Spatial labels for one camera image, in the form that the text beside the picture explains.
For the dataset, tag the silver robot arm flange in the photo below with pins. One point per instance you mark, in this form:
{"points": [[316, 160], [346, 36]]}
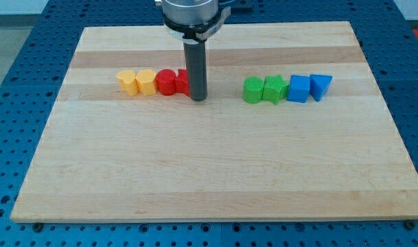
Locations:
{"points": [[193, 21]]}

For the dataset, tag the red star block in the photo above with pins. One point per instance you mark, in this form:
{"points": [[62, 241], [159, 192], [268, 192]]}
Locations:
{"points": [[181, 82]]}

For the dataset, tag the green cylinder block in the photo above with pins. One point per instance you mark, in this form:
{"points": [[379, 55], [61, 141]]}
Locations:
{"points": [[253, 90]]}

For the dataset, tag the red cylinder block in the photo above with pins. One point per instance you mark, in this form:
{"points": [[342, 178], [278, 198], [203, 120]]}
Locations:
{"points": [[165, 80]]}

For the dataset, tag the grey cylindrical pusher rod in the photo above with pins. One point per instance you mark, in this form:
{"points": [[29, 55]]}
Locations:
{"points": [[195, 58]]}

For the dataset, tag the green star block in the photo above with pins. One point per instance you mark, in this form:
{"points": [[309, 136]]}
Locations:
{"points": [[275, 88]]}

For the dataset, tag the yellow pentagon block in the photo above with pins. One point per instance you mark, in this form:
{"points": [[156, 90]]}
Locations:
{"points": [[146, 81]]}

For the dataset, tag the wooden board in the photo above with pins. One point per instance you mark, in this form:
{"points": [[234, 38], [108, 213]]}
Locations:
{"points": [[107, 157]]}

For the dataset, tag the yellow heart block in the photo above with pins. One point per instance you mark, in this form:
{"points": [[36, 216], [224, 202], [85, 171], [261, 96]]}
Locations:
{"points": [[127, 82]]}

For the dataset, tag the blue cube block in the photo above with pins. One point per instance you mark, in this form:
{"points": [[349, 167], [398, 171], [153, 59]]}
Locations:
{"points": [[299, 89]]}

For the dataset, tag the blue triangle block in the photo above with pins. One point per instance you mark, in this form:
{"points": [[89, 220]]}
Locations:
{"points": [[319, 85]]}

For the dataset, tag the blue perforated table plate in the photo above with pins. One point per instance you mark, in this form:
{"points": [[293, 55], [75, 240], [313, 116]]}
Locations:
{"points": [[30, 87]]}

